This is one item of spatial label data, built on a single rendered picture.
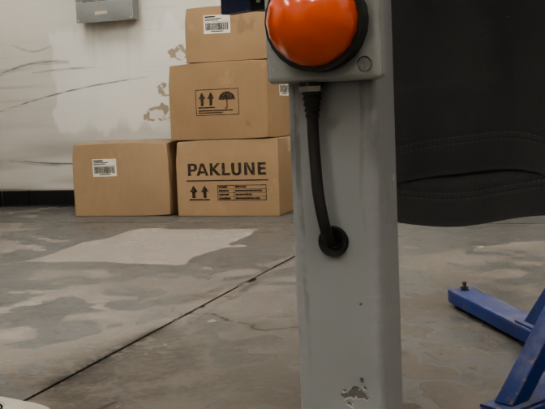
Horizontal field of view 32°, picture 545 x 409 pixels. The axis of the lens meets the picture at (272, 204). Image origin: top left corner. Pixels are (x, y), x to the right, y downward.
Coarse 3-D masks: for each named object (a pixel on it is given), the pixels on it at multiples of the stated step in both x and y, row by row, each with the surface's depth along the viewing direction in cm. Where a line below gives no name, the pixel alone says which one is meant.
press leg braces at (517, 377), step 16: (544, 288) 222; (544, 304) 223; (528, 320) 232; (544, 320) 180; (544, 336) 177; (528, 352) 177; (544, 352) 176; (512, 368) 176; (528, 368) 174; (544, 368) 177; (512, 384) 174; (528, 384) 174; (496, 400) 173; (512, 400) 171; (528, 400) 174; (544, 400) 175
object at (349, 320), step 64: (384, 0) 43; (384, 64) 40; (320, 128) 42; (384, 128) 42; (384, 192) 42; (320, 256) 42; (384, 256) 42; (320, 320) 43; (384, 320) 42; (320, 384) 43; (384, 384) 42
